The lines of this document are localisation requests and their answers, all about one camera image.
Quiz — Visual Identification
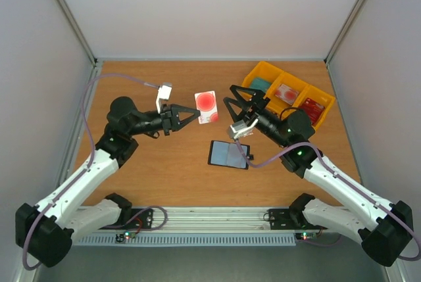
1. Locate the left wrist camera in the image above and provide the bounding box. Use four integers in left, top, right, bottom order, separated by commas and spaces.
155, 82, 172, 114

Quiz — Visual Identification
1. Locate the yellow bin with circle cards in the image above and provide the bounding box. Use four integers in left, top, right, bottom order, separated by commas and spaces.
266, 72, 310, 114

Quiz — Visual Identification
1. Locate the green card stack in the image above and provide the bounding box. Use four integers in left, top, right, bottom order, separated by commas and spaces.
249, 77, 272, 93

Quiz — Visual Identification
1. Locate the grey slotted cable duct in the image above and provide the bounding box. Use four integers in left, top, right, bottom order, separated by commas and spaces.
76, 233, 296, 248

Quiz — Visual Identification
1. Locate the black card holder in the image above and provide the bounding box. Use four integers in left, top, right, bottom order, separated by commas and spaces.
207, 140, 249, 170

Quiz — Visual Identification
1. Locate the aluminium rail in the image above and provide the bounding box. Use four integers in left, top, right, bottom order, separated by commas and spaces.
55, 59, 104, 188
29, 205, 392, 233

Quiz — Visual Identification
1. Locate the circuit board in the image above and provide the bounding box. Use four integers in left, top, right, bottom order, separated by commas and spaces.
114, 231, 137, 243
295, 232, 318, 241

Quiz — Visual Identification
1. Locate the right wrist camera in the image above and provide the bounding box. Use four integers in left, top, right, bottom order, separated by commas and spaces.
227, 115, 259, 140

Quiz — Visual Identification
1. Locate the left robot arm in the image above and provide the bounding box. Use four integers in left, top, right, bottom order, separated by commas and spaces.
15, 97, 200, 271

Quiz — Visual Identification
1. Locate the purple cable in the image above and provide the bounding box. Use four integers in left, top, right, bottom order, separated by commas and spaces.
235, 139, 421, 261
22, 73, 168, 270

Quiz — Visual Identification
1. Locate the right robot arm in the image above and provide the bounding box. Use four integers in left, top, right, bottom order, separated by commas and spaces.
223, 85, 420, 267

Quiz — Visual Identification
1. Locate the yellow bin with red cards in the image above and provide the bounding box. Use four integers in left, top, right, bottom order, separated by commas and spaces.
292, 85, 335, 131

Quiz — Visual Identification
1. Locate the red circle card stack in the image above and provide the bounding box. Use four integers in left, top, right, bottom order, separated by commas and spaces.
274, 83, 299, 105

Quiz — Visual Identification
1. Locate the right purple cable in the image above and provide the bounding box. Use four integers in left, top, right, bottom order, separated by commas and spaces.
235, 139, 421, 261

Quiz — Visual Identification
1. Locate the right circuit board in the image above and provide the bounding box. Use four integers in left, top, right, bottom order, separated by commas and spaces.
295, 232, 318, 241

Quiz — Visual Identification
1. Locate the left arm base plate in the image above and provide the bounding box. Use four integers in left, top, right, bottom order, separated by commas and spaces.
101, 208, 153, 230

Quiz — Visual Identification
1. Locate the yellow bin with green cards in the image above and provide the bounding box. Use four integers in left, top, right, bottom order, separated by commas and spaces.
241, 61, 285, 108

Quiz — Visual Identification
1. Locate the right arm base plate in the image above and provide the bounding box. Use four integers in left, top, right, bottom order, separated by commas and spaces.
267, 208, 322, 231

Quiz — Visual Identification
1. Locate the left circuit board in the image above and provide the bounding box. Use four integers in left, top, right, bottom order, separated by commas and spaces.
114, 231, 137, 243

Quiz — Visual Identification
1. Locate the left aluminium rail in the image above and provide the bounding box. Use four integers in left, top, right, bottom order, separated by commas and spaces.
55, 59, 104, 188

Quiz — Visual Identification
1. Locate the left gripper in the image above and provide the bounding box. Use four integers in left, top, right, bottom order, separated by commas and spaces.
128, 103, 201, 136

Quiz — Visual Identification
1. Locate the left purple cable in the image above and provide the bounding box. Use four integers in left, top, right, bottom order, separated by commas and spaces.
22, 73, 168, 270

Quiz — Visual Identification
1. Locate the front aluminium rail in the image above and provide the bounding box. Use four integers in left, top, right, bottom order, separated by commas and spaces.
29, 205, 392, 233

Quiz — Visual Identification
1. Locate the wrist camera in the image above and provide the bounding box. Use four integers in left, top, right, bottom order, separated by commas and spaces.
155, 82, 172, 114
227, 115, 259, 140

